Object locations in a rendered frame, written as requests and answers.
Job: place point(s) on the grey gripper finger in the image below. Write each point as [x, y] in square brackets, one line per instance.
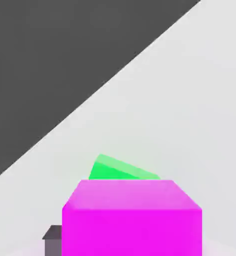
[53, 240]

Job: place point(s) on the small magenta cube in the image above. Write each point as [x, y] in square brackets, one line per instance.
[131, 226]

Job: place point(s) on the small green cube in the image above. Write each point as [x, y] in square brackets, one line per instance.
[109, 170]

